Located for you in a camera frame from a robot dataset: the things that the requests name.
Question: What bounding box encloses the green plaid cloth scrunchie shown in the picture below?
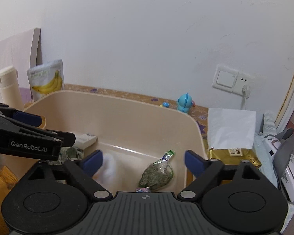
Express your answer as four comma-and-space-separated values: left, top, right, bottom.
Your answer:
48, 147, 84, 165

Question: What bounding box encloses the blue cartoon tissue pack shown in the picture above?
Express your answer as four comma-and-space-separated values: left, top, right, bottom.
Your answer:
73, 134, 97, 150

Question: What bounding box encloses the green dried herb packet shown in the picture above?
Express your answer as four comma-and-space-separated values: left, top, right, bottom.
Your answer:
138, 150, 175, 192

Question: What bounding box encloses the small Hello Kitty card box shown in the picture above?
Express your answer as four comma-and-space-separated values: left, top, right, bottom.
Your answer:
135, 187, 151, 193

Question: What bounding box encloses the white thermos bottle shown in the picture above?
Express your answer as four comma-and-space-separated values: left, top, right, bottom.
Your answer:
0, 66, 24, 110

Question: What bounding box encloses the gold foil tissue box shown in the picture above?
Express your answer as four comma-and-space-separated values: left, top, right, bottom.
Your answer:
206, 148, 262, 168

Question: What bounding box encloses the light blue bedding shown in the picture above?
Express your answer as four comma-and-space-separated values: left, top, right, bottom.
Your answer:
253, 112, 294, 226

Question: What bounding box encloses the banana chips snack bag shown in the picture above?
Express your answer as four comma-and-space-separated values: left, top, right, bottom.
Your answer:
27, 60, 64, 101

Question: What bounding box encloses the pink headboard panel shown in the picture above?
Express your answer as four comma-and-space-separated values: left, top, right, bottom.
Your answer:
0, 28, 41, 103

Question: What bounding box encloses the beige plastic storage bin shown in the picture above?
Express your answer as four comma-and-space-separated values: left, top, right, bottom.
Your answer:
26, 91, 206, 194

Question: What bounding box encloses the white tissue sheet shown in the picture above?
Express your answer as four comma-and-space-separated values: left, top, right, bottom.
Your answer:
207, 108, 256, 150

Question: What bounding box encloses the small blue yellow toy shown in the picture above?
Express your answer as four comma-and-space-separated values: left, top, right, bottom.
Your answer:
160, 102, 170, 108

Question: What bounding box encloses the blue cartoon figurine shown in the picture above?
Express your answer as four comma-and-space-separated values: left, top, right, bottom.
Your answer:
177, 93, 196, 113

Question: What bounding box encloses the white pink device with strap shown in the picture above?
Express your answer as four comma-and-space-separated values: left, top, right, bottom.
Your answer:
264, 128, 294, 204

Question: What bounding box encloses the white plug and cable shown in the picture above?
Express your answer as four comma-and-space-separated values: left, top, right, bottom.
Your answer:
240, 84, 252, 110

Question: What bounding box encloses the white wall switch socket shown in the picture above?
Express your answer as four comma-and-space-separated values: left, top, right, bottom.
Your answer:
212, 64, 255, 96

